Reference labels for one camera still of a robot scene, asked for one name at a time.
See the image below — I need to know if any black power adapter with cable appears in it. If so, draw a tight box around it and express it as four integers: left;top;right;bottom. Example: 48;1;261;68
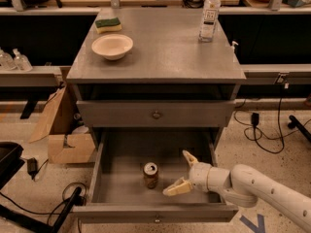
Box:
26;157;48;180

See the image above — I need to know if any black chair base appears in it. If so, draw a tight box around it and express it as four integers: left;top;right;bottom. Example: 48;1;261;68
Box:
0;141;84;233

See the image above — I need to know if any blue tape floor marking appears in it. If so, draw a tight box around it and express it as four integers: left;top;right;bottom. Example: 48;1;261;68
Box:
240;214;265;233

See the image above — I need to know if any orange soda can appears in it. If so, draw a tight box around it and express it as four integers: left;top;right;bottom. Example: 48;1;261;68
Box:
143;162;158;189

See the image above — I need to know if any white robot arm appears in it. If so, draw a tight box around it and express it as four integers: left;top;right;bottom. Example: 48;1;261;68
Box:
162;150;311;233

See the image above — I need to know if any green yellow sponge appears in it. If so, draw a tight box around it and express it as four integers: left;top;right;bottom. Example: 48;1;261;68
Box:
95;17;121;34

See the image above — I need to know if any white ceramic bowl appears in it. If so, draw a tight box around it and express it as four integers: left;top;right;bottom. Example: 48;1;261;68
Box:
91;34;133;60

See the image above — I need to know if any black cable on right floor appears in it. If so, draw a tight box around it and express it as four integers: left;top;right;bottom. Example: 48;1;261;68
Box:
232;81;311;155

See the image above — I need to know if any brown cardboard box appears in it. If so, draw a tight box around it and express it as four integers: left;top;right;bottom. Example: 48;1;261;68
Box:
29;86;96;164

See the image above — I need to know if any clear sanitizer bottle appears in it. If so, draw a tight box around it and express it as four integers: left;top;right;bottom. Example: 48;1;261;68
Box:
0;50;16;70
13;49;32;72

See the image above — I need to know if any small white pump bottle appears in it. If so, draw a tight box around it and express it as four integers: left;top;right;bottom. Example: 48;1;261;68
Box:
231;41;239;53

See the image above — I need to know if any grey wooden drawer cabinet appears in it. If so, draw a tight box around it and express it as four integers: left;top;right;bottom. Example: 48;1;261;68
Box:
67;7;245;147

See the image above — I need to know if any open grey middle drawer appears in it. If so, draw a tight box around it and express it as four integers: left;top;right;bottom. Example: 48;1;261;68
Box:
74;129;238;223

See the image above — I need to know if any black stand leg right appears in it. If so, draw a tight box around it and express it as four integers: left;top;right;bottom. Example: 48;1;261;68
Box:
288;115;311;143

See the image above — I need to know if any closed grey top drawer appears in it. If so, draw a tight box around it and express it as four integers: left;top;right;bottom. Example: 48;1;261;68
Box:
77;100;234;127

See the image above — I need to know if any black cable on floor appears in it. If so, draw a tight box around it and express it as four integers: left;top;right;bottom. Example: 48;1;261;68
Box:
232;81;311;155
0;182;88;233

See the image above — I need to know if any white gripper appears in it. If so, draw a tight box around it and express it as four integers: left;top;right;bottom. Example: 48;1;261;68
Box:
162;150;231;196

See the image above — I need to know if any clear sanitizer bottle left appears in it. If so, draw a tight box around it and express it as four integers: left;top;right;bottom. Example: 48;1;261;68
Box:
0;50;16;70

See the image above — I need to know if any black cable on left floor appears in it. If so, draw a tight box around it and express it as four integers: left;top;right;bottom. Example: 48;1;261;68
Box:
0;182;88;233

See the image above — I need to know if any clear sanitizer bottle right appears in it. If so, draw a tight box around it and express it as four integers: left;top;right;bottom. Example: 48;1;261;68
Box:
13;49;32;72

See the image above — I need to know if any clear plastic water bottle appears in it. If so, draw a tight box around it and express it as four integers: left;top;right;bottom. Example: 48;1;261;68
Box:
198;0;221;42

